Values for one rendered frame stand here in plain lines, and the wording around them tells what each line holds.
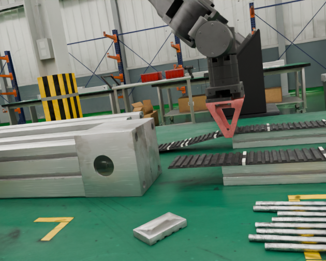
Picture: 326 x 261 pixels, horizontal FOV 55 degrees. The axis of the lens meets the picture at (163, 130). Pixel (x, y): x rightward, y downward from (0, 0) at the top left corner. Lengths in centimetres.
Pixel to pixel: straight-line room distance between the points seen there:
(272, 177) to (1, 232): 35
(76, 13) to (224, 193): 911
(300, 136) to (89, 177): 38
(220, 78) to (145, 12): 806
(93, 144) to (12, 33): 1019
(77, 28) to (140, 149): 902
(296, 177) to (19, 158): 41
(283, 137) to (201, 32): 25
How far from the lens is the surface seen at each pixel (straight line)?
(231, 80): 60
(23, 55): 1038
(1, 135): 81
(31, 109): 753
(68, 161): 48
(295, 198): 40
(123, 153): 43
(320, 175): 44
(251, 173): 44
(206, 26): 53
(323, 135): 63
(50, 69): 404
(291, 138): 63
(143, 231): 34
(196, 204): 40
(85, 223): 40
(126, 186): 45
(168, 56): 840
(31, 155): 51
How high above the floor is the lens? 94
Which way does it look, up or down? 10 degrees down
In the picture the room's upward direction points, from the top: 8 degrees counter-clockwise
